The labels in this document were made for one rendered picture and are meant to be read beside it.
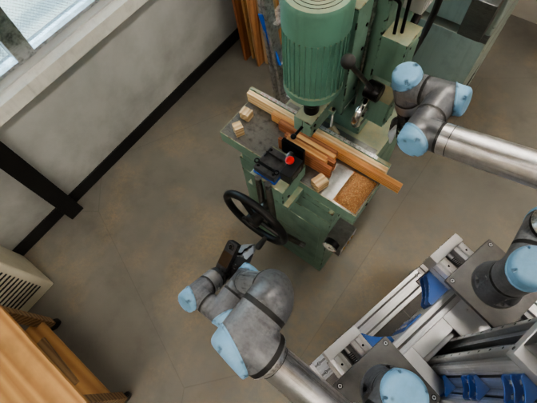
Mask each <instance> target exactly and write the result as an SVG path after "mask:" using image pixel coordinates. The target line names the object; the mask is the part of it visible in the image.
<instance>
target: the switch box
mask: <svg viewBox="0 0 537 403"><path fill-rule="evenodd" d="M430 1H431V0H412V2H411V5H410V9H409V10H410V11H412V12H414V13H416V14H419V15H421V14H422V13H423V12H424V11H425V10H426V9H427V8H428V7H429V5H430V4H431V3H432V2H433V0H432V2H431V3H430ZM407 2H408V0H404V4H403V8H404V9H406V5H407ZM429 3H430V4H429Z"/></svg>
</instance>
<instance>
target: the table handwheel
mask: <svg viewBox="0 0 537 403"><path fill-rule="evenodd" d="M223 198H224V201H225V204H226V205H227V206H228V208H229V209H230V210H231V211H232V213H233V214H234V215H235V216H236V217H237V218H238V219H239V220H240V221H241V222H242V223H244V224H245V225H246V226H247V227H248V228H250V229H251V230H252V231H253V232H254V233H256V234H258V235H259V236H260V237H263V236H265V237H267V238H268V239H267V241H270V242H272V243H273V244H276V245H285V244H286V243H287V242H288V235H287V233H286V231H285V229H284V227H283V226H282V224H281V223H279V222H278V220H277V219H276V218H275V217H274V216H273V215H272V214H271V213H270V212H269V211H268V210H269V208H268V203H267V199H266V198H265V200H264V201H263V202H262V203H261V204H259V203H258V202H256V201H254V200H253V199H252V198H250V197H249V196H247V195H245V194H243V193H241V192H238V191H236V190H226V191H225V192H224V195H223ZM232 198H235V199H237V200H238V201H240V202H241V204H242V205H243V206H244V207H245V209H246V210H247V211H248V215H247V216H245V215H244V214H243V213H242V212H241V211H240V210H239V209H238V208H237V207H236V205H235V204H234V202H233V200H232ZM264 219H265V220H266V221H267V222H268V223H269V224H270V225H271V226H272V227H273V228H272V227H271V226H269V225H268V224H266V223H265V222H264ZM260 225H261V226H263V227H264V228H266V229H267V230H268V231H270V232H271V233H273V234H274V235H275V236H276V237H275V236H273V235H271V234H270V233H267V232H266V231H264V230H263V229H261V228H260V227H259V226H260Z"/></svg>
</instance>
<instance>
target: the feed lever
mask: <svg viewBox="0 0 537 403"><path fill-rule="evenodd" d="M340 64H341V66H342V67H343V68H344V69H346V70H352V72H353V73H354V74H355V75H356V76H357V77H358V78H359V79H360V80H361V81H362V82H363V83H364V84H365V87H364V90H363V93H362V96H363V97H364V98H367V99H368V100H370V101H372V102H375V103H376V102H378V101H379V100H380V98H381V96H382V94H383V93H384V90H385V85H384V84H382V83H380V82H378V81H375V80H373V79H370V80H369V81H368V80H367V78H366V77H365V76H364V75H363V74H362V73H361V72H360V70H359V69H358V68H357V67H356V58H355V56H354V55H353V54H345V55H343V57H342V58H341V60H340Z"/></svg>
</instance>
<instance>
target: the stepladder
mask: <svg viewBox="0 0 537 403"><path fill-rule="evenodd" d="M278 1H279V5H278V6H277V8H276V9H274V5H273V0H257V3H258V8H259V12H260V13H259V14H258V16H259V19H260V21H261V25H262V30H263V35H264V40H265V49H266V54H267V58H268V67H269V72H270V76H271V81H272V89H273V94H274V98H275V99H276V100H278V101H280V102H282V103H284V104H286V103H287V102H288V101H289V100H290V99H291V98H290V97H289V96H288V95H287V94H286V93H285V91H284V84H283V62H282V49H281V46H280V38H279V33H278V30H279V29H280V28H281V24H280V0H278Z"/></svg>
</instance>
